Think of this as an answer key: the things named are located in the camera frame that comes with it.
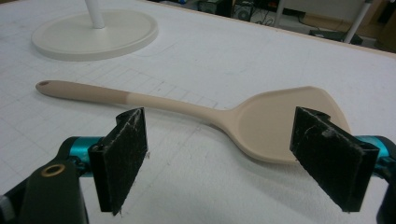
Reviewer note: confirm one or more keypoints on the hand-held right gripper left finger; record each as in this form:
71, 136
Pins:
120, 155

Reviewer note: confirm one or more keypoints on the beige silicone spatula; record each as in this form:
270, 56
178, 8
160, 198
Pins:
264, 124

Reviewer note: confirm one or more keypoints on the white round stand base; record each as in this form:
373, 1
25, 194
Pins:
93, 35

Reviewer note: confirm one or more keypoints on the grey metal leg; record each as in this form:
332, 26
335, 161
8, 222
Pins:
279, 12

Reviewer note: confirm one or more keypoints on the black floor base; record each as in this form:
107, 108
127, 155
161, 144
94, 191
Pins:
334, 35

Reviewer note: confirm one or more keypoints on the white stand pole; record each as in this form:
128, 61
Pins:
95, 14

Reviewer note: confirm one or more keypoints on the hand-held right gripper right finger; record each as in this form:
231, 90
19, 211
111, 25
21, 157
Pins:
330, 158

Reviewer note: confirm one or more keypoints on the white metal leg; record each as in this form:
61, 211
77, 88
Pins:
358, 20

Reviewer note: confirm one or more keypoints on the dark equipment box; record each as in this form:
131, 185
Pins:
243, 11

